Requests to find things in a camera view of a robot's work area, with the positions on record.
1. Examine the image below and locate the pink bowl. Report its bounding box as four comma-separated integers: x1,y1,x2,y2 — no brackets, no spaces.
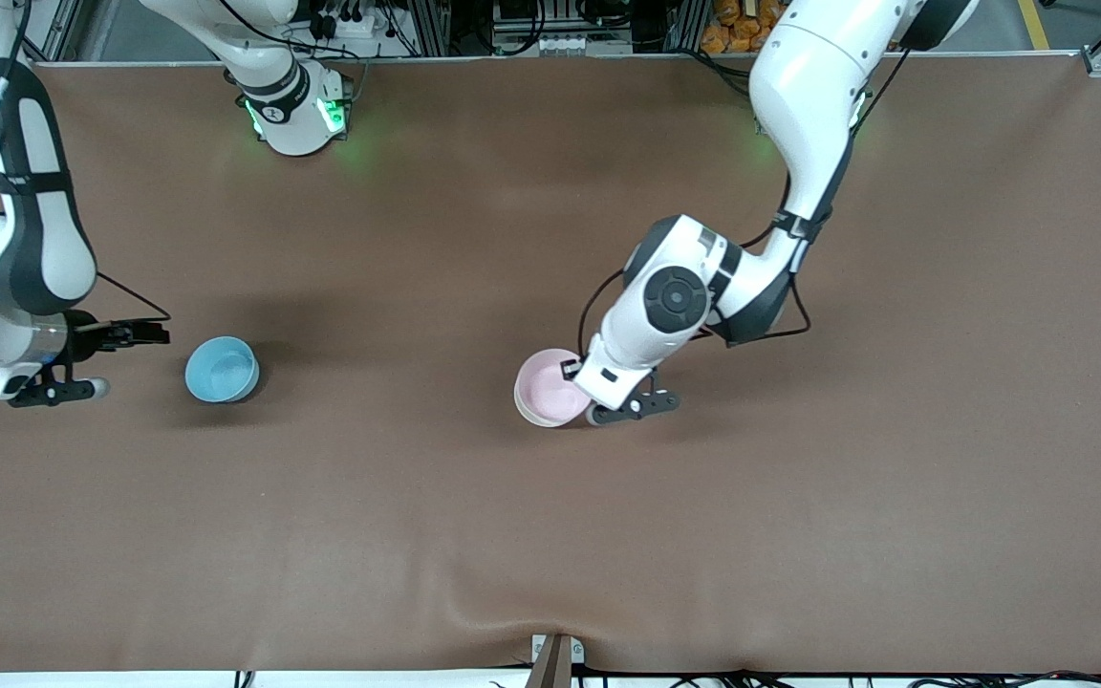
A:
514,348,595,427

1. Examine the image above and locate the blue bowl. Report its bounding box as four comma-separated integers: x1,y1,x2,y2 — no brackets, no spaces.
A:
184,335,262,405

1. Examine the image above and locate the white bowl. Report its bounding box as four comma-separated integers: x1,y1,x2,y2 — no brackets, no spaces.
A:
514,382,590,429

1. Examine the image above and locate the brown table mat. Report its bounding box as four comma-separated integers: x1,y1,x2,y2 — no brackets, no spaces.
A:
0,53,1101,676

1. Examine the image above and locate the grey metal table clamp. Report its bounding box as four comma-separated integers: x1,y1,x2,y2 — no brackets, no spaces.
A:
524,633,586,688

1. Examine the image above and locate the white terminal block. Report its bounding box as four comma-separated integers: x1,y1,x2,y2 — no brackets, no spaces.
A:
529,33,615,56

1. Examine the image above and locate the white power strip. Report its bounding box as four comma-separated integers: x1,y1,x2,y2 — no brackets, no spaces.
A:
306,2,378,40

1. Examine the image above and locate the pile of orange buns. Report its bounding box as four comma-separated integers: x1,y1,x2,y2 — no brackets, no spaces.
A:
700,0,792,56

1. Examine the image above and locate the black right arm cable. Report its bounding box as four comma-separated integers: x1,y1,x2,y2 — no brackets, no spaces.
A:
0,0,172,320

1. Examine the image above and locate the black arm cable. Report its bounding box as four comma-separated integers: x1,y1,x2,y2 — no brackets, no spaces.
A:
0,0,172,320
577,48,913,356

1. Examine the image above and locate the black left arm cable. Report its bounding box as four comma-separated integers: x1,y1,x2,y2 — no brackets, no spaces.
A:
577,48,913,356

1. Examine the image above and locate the aluminium frame post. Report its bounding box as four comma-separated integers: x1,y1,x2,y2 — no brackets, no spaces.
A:
410,0,453,57
665,0,710,54

